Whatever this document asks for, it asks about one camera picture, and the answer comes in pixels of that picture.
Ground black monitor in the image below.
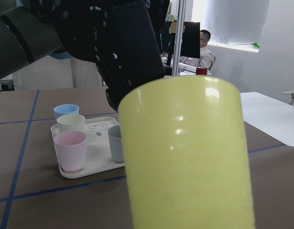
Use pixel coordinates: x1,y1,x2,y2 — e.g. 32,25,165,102
180,22,200,59

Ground yellow plastic cup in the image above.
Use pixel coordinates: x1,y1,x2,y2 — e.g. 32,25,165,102
118,76,255,229

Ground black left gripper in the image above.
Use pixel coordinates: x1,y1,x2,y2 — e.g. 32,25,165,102
30,0,165,109

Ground light blue plastic cup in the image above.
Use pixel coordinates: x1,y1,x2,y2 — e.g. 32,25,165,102
53,104,79,120

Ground grey plastic cup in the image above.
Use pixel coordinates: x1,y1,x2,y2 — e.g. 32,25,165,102
108,125,124,163

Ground green plastic clamp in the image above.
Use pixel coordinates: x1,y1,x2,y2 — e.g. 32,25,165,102
252,42,260,49

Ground cream plastic tray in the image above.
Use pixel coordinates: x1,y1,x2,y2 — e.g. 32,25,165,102
59,116,125,179

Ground aluminium frame post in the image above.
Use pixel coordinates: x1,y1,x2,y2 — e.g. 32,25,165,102
172,0,186,76

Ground red bottle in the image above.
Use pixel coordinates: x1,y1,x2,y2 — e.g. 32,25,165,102
196,67,208,75

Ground cream white plastic cup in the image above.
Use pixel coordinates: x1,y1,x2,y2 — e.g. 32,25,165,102
57,114,85,133

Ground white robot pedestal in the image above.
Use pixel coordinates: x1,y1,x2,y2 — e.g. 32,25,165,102
12,55,102,91

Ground seated person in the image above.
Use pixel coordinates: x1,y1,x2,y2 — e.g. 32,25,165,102
184,30,216,70

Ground pink plastic cup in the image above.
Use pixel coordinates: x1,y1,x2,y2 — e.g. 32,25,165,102
53,131,87,172

